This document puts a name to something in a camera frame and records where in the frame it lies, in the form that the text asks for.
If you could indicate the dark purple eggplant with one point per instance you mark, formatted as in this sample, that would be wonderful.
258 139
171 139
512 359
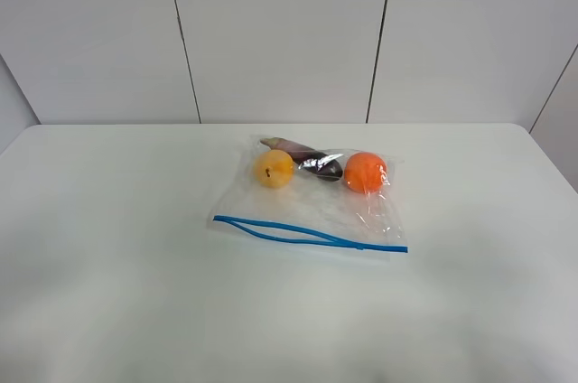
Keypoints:
324 166

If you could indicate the yellow round fruit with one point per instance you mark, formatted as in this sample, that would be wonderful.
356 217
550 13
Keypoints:
273 169

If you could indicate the clear zip bag blue seal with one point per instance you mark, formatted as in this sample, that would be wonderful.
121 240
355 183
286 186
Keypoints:
309 212

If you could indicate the orange round fruit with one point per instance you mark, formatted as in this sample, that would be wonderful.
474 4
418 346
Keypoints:
365 173

